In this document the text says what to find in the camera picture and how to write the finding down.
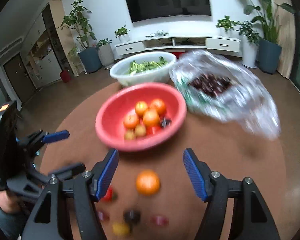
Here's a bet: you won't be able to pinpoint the red tomato with stem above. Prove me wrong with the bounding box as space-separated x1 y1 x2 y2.
101 186 117 202

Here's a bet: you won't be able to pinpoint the dark purple plum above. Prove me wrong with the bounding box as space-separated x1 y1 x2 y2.
123 209 141 225

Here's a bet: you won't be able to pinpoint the grey sleeved left forearm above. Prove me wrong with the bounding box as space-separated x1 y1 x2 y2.
0 208 27 239

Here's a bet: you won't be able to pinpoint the left hand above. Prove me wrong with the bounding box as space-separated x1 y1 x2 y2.
0 191 21 214

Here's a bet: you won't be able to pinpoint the yellow longan fruit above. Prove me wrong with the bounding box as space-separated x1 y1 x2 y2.
112 222 131 237

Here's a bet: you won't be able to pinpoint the lone orange mandarin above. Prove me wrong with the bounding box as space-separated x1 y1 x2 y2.
136 170 161 196

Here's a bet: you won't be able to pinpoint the red plastic colander bowl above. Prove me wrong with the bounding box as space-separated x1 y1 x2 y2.
95 82 187 152

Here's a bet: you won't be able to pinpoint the orange in red bowl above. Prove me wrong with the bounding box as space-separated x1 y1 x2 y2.
123 114 140 129

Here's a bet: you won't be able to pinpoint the red tomato in bowl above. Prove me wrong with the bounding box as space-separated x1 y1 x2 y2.
146 126 162 136

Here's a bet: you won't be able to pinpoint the large front orange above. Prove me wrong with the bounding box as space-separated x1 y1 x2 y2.
142 109 160 127

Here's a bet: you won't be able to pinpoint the plant in grey pot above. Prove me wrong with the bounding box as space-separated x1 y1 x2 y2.
96 38 115 70

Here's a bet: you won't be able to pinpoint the green vegetables in basin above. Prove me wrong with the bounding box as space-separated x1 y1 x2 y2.
127 56 167 75

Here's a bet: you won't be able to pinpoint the middle orange mandarin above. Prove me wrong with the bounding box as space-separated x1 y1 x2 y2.
149 99 166 116

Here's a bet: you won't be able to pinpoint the white plastic basin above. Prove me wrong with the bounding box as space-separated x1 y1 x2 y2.
109 51 177 87

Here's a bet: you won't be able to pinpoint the tree plant blue pot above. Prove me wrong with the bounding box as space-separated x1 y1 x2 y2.
60 0 101 74

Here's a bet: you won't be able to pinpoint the small plant white pot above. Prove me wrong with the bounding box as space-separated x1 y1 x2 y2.
115 25 130 43

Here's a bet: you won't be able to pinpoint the clear plastic bag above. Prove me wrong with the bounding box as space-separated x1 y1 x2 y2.
169 50 281 140

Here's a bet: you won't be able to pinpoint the dark cherries in bag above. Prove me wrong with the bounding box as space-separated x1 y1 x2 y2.
188 73 232 98

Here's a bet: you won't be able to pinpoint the tall plant blue pot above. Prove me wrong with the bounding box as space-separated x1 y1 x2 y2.
244 0 295 74

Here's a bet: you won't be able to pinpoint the black camera box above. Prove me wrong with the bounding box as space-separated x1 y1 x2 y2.
0 101 20 191

